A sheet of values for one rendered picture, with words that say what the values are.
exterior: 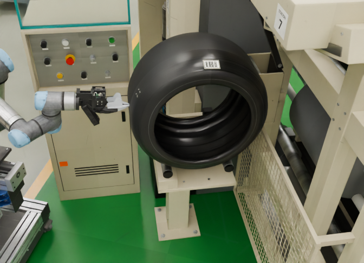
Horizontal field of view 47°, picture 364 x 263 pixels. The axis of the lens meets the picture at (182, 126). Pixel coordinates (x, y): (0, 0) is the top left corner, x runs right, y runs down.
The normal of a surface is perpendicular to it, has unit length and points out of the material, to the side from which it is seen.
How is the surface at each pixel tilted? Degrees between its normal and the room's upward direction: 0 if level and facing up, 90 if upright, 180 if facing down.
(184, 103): 90
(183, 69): 45
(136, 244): 0
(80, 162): 90
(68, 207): 0
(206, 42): 5
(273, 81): 90
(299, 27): 90
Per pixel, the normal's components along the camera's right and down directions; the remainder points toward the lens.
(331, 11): 0.16, 0.63
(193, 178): 0.03, -0.77
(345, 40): -0.99, 0.08
